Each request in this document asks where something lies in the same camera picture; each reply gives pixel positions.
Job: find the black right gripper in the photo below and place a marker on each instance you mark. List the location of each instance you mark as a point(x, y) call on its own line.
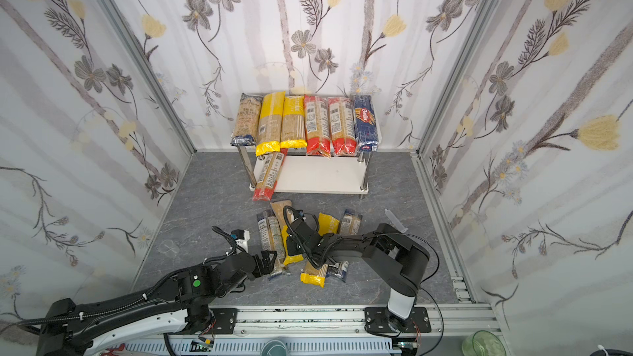
point(301, 227)

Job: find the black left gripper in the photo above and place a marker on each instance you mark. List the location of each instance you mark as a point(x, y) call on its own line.
point(266, 262)

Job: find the yellow bottom spaghetti pack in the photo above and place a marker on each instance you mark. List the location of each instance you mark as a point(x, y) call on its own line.
point(310, 274)

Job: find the clear blue-end spaghetti pack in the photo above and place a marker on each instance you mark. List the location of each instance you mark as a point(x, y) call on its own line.
point(272, 241)

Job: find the yellow whole wheat spaghetti pack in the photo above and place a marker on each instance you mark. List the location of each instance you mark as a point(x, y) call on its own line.
point(278, 208)

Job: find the clear spaghetti pack barcode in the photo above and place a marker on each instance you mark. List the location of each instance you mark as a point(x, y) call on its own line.
point(350, 225)

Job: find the red banded spaghetti pack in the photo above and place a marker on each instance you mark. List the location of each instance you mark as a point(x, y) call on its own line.
point(268, 178)

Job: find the yellow-banded whole wheat pack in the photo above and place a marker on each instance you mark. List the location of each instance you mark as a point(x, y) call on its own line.
point(270, 123)

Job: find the red spaghetti pack with label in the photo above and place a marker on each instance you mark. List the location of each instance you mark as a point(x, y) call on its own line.
point(317, 126)

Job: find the dark blue clear spaghetti pack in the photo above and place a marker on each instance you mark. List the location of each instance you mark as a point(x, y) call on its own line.
point(246, 126)

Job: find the blue Barilla spaghetti pack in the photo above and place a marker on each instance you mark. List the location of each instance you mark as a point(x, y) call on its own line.
point(365, 124)

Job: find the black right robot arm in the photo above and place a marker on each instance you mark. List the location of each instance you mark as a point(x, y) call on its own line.
point(394, 256)

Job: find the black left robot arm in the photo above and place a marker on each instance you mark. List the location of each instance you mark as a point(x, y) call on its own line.
point(178, 304)

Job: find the white two-tier shelf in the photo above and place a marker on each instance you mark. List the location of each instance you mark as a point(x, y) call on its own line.
point(301, 173)

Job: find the green glass bowl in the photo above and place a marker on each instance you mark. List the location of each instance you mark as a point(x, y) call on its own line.
point(483, 343)

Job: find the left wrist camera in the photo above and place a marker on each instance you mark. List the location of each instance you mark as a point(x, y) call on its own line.
point(241, 238)

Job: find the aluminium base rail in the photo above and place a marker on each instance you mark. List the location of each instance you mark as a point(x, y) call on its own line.
point(328, 330)

